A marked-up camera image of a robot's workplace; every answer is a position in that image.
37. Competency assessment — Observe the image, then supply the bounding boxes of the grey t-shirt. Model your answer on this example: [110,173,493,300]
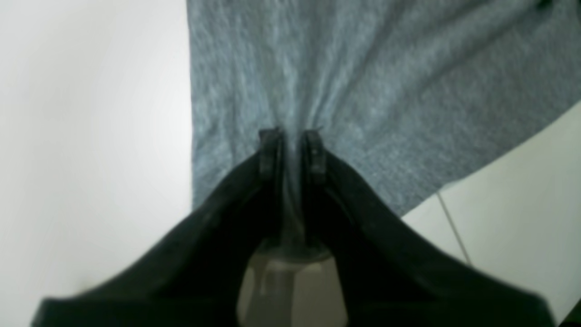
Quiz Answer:
[186,0,580,216]

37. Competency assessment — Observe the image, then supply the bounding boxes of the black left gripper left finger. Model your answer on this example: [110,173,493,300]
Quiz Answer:
[31,129,284,327]

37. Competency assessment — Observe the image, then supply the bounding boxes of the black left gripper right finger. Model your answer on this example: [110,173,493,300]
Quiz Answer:
[302,130,554,327]

